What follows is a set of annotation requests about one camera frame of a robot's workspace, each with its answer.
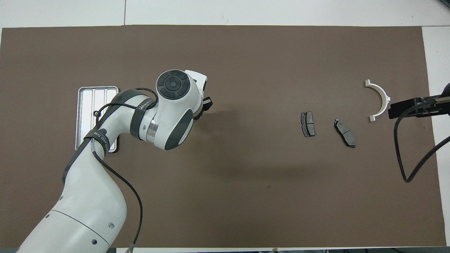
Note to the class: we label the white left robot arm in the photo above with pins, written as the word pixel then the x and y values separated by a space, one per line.
pixel 91 211

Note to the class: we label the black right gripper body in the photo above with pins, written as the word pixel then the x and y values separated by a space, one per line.
pixel 443 105

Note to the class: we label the silver metal tray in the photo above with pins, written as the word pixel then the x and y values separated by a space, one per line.
pixel 86 105

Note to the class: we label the rectangular dark brake pad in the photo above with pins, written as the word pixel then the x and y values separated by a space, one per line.
pixel 308 124

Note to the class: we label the white semicircular bracket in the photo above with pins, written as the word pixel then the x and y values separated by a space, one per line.
pixel 385 98

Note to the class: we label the elongated dark brake pad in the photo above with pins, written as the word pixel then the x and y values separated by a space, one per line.
pixel 345 133

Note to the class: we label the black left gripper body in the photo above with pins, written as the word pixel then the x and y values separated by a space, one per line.
pixel 199 114

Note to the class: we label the brown table mat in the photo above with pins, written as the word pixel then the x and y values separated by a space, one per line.
pixel 246 175

